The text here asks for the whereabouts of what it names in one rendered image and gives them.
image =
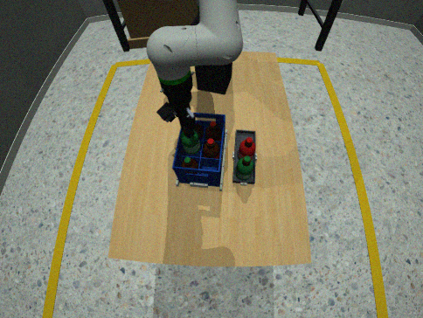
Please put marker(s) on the red cola bottle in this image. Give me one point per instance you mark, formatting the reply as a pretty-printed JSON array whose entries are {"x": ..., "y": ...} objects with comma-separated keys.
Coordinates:
[{"x": 247, "y": 148}]

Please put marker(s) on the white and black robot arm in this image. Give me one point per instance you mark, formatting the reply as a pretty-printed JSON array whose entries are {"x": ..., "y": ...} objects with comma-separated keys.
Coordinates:
[{"x": 173, "y": 49}]

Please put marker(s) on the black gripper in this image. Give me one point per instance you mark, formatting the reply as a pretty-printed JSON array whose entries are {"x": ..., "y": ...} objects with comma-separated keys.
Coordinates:
[{"x": 184, "y": 109}]

